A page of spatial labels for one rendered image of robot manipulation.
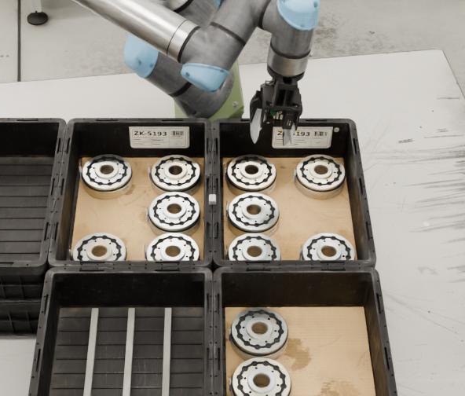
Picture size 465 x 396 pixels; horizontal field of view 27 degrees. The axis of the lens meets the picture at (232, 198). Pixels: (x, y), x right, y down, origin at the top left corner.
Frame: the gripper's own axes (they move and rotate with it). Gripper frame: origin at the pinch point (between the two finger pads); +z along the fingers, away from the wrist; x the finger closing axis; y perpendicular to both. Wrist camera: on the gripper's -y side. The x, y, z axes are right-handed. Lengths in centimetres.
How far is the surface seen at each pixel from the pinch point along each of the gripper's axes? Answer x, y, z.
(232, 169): -6.2, -0.9, 10.9
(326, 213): 13.0, 8.9, 11.8
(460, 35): 94, -160, 86
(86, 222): -35.3, 11.5, 16.8
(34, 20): -69, -166, 102
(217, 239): -10.2, 23.4, 5.5
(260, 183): -0.6, 3.3, 10.2
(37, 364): -40, 51, 9
